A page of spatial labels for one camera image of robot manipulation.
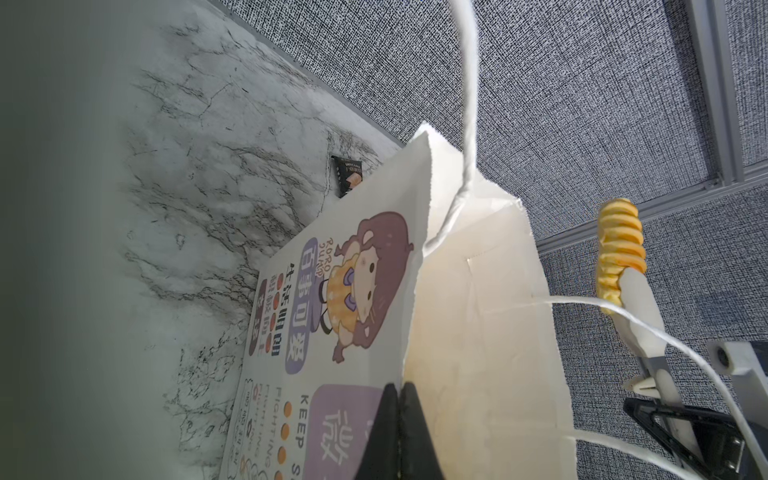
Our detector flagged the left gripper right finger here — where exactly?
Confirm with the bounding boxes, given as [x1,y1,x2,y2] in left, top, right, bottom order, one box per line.
[398,382,444,480]

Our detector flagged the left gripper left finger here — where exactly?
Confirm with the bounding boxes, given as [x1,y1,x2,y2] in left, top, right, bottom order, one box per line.
[354,384,400,480]

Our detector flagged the striped twisted bread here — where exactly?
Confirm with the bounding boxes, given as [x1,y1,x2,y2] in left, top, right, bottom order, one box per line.
[596,198,647,307]

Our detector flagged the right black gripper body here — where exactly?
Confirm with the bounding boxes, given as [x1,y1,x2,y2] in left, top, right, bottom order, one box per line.
[623,398,767,479]

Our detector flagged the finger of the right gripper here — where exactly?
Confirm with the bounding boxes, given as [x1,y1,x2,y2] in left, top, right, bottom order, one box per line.
[610,267,702,460]

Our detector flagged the white patterned paper bag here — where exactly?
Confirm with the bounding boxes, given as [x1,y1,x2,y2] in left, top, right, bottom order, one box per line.
[217,0,768,480]

